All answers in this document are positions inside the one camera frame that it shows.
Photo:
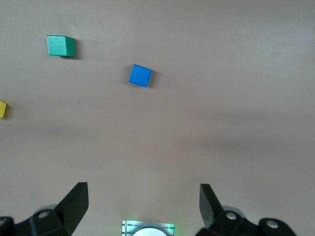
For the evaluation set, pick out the yellow wooden cube block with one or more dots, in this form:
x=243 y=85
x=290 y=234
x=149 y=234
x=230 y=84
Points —
x=2 y=109

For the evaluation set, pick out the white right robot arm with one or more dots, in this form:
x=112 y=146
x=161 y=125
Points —
x=150 y=233

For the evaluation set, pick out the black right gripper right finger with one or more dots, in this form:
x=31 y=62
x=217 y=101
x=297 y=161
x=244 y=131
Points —
x=210 y=206

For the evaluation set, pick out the green wooden cube block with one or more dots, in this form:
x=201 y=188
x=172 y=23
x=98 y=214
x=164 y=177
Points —
x=56 y=45

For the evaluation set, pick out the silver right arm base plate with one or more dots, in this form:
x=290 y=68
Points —
x=127 y=227

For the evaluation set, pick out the blue wooden cube block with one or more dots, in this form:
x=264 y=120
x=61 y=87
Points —
x=139 y=75

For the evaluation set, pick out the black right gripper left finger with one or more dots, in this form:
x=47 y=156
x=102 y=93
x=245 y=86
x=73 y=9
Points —
x=71 y=204

